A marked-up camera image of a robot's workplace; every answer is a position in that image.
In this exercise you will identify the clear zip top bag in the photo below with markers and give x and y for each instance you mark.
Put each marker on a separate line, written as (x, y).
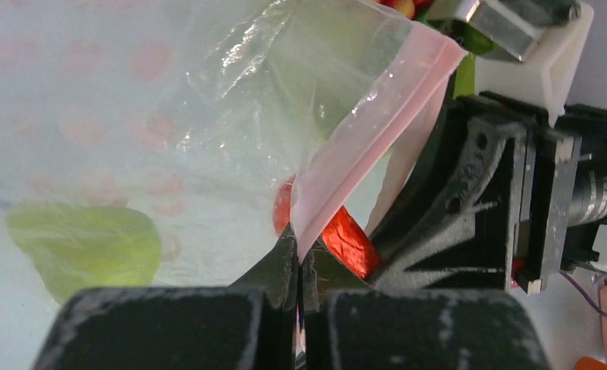
(195, 112)

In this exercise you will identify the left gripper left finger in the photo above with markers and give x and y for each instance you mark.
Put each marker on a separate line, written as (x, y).
(249, 324)

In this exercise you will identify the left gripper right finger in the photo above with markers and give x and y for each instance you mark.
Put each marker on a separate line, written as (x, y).
(349, 325)

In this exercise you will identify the orange cup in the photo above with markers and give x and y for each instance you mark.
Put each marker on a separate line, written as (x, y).
(589, 363)

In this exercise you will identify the red chili pepper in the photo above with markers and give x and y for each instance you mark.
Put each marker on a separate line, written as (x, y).
(343, 236)

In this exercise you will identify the green pear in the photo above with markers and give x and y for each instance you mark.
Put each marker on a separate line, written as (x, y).
(78, 247)

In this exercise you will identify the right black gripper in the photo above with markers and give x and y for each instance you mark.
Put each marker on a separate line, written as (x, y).
(455, 222)

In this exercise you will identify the green plastic bin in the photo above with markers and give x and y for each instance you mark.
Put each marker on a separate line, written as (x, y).
(463, 80)

